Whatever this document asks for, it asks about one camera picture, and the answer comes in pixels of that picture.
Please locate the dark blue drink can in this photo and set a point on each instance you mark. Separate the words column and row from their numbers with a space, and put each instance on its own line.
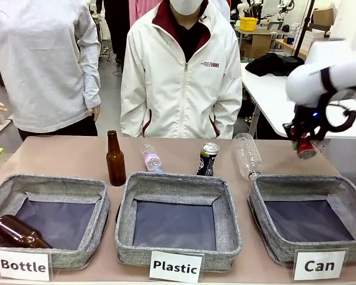
column 207, row 161

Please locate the grey fabric basket bottle sign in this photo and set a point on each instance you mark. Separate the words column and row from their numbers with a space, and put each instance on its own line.
column 86, row 252

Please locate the grey fabric basket can sign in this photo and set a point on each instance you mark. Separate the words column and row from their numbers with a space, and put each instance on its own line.
column 299, row 185

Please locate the person in white jacket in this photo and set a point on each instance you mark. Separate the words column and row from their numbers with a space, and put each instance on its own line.
column 166, row 89

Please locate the black cloth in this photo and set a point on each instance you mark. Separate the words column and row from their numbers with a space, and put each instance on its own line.
column 273, row 65

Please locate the small pink label plastic bottle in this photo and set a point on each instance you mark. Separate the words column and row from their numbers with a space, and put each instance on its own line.
column 152, row 159

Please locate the cardboard box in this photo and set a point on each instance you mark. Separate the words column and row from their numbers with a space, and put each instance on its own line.
column 323, row 16

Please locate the white face mask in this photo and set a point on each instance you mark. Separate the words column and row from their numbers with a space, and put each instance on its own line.
column 185, row 6

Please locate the light wooden stick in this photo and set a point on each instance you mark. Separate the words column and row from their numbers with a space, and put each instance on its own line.
column 1, row 126

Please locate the wooden workbench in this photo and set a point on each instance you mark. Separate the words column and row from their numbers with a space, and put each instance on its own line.
column 261, row 41

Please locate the upright brown glass bottle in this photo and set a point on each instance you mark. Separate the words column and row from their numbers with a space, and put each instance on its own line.
column 115, row 166

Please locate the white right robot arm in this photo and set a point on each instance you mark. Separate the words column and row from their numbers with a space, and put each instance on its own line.
column 314, row 71

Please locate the red drink can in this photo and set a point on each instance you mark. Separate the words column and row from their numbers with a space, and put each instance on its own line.
column 306, row 148

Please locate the large clear plastic bottle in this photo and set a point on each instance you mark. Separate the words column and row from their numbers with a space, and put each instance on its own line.
column 247, row 157

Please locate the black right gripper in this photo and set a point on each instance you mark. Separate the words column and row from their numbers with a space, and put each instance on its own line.
column 305, row 117

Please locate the person in grey sweater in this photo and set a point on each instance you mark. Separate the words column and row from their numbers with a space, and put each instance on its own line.
column 41, row 65

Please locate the white sign reading Plastic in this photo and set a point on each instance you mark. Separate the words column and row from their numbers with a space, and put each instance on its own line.
column 175, row 266

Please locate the grey fabric basket plastic sign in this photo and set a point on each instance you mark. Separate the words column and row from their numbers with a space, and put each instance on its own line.
column 178, row 185

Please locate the grey sweater person's left hand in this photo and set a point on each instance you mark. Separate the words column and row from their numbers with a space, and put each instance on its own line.
column 94, row 113

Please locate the white side table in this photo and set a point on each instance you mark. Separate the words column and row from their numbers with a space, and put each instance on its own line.
column 264, row 95

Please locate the black stand pole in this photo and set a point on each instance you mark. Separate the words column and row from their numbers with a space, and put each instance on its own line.
column 303, row 28

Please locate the white sign reading Can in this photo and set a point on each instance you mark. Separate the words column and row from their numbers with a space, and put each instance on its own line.
column 319, row 265

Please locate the white sign reading Bottle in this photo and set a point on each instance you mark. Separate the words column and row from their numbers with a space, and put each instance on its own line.
column 23, row 265

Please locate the yellow plastic bin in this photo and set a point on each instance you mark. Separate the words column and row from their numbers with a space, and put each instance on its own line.
column 248, row 23

